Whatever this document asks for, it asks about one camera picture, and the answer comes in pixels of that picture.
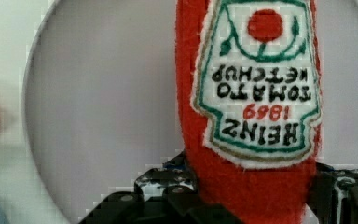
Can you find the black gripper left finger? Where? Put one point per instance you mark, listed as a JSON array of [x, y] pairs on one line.
[[165, 195]]

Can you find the grey round plate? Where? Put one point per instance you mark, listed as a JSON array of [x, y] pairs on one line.
[[100, 95]]

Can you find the red plush ketchup bottle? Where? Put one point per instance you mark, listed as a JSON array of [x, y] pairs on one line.
[[254, 196]]

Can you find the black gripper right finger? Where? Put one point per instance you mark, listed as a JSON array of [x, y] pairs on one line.
[[333, 196]]

